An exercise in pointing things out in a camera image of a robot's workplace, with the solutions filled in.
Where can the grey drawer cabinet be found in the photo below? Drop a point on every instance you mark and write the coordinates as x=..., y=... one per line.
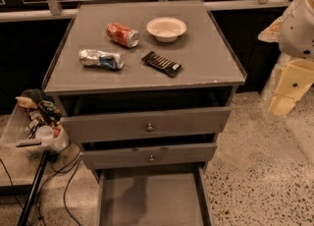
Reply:
x=209, y=76

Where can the white plastic cup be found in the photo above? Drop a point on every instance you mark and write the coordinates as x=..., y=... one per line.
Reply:
x=44, y=133

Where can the grey top drawer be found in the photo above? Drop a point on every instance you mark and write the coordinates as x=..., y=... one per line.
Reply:
x=146, y=125

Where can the crushed silver can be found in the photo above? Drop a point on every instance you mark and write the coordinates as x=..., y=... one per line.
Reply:
x=101, y=59

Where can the grey middle drawer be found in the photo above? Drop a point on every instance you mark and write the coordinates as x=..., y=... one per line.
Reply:
x=152, y=155

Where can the grey bottom drawer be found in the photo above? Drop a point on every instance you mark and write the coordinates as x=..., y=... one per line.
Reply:
x=165, y=195

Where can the black tripod leg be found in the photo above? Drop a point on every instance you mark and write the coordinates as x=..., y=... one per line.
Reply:
x=33, y=189

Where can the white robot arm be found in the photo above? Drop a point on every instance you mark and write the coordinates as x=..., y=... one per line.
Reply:
x=294, y=32

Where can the white bowl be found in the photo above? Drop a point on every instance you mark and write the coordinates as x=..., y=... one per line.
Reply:
x=166, y=29

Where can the red soda can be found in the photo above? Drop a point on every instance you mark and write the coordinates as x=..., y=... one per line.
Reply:
x=123, y=35

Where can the clear plastic trash bin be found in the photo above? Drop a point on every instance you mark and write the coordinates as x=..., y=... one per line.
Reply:
x=33, y=110

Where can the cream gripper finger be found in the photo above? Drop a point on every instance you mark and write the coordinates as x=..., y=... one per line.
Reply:
x=271, y=33
x=296, y=78

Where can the black rxbar chocolate bar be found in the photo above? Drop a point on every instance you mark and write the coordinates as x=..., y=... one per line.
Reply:
x=161, y=64

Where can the grey drawer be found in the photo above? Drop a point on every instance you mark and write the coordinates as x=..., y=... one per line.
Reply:
x=146, y=125
x=152, y=155
x=165, y=195

